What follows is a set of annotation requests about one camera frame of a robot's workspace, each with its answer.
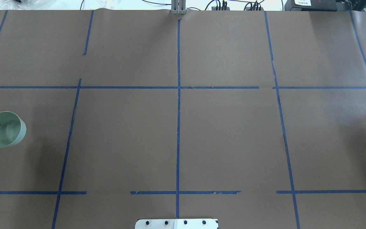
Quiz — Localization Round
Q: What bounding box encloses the pale green bowl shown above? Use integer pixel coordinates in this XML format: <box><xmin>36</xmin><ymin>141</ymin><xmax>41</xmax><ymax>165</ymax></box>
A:
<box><xmin>0</xmin><ymin>111</ymin><xmax>27</xmax><ymax>148</ymax></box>

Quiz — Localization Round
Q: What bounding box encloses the black device with label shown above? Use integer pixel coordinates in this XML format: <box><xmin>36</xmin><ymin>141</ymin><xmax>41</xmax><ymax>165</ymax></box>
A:
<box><xmin>284</xmin><ymin>0</ymin><xmax>337</xmax><ymax>12</ymax></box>

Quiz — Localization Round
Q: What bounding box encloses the aluminium frame post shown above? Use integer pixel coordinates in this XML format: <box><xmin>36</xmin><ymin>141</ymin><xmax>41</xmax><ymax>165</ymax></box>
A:
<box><xmin>171</xmin><ymin>0</ymin><xmax>187</xmax><ymax>15</ymax></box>

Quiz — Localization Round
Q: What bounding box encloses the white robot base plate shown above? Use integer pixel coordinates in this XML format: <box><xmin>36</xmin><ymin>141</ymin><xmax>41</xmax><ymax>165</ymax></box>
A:
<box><xmin>135</xmin><ymin>218</ymin><xmax>219</xmax><ymax>229</ymax></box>

